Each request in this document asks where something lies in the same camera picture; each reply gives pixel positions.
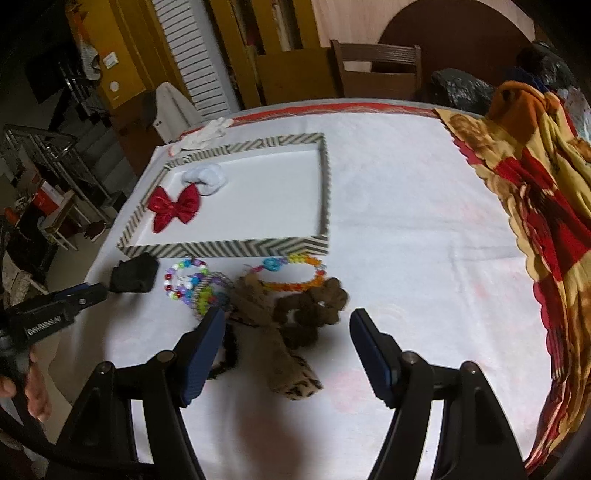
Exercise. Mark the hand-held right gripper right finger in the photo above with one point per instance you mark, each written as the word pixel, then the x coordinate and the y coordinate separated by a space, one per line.
pixel 374 360

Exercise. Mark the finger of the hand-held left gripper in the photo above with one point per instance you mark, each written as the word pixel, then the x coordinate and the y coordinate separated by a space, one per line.
pixel 76 289
pixel 92 295

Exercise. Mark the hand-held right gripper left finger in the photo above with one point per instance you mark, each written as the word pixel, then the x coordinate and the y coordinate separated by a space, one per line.
pixel 203 357

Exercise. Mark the black scrunchie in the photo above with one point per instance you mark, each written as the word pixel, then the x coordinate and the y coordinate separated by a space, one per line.
pixel 134 274

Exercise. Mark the leopard print bow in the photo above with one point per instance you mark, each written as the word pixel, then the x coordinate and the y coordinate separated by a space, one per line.
pixel 277 350

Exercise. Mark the brown scrunchie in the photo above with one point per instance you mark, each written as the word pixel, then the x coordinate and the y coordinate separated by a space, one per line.
pixel 323 295

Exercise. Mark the striped cardboard tray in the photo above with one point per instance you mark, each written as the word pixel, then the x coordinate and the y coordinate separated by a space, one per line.
pixel 221 247

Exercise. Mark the person's left hand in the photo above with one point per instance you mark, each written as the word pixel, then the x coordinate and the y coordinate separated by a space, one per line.
pixel 39 392

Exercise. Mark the black hair band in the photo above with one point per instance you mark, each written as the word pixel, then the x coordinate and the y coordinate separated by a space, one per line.
pixel 229 344

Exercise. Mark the red box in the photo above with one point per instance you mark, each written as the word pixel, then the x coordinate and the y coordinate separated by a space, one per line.
pixel 44 196

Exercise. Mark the red satin bow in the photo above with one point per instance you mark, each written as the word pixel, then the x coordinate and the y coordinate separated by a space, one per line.
pixel 173 207

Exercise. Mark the metal rack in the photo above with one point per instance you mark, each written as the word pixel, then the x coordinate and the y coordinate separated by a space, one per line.
pixel 41 132

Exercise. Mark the white scrunchie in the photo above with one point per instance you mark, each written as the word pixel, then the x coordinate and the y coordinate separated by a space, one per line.
pixel 205 177

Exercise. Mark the white glove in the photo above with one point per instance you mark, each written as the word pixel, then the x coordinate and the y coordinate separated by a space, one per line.
pixel 178 148
pixel 212 129

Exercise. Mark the white garment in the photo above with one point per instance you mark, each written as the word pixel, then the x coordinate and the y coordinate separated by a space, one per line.
pixel 173 110

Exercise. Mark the printed blanket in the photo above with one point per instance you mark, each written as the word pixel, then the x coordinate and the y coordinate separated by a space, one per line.
pixel 531 184

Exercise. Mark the red patterned tablecloth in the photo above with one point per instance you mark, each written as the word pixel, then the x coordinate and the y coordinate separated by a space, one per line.
pixel 323 109

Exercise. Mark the white louvered door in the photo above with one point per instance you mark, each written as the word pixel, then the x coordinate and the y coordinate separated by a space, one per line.
pixel 198 60

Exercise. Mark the black plastic bag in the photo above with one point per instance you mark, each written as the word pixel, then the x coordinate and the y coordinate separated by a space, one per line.
pixel 461 90
pixel 545 64

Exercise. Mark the wooden board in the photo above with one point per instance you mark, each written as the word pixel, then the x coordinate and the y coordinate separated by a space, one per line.
pixel 295 74

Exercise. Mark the wooden chair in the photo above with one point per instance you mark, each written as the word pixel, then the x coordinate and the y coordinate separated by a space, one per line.
pixel 378 53

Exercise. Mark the brown round board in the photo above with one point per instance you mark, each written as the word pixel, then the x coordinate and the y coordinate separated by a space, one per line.
pixel 457 27

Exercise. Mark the white wall switch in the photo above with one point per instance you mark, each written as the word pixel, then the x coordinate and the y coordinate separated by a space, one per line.
pixel 110 60

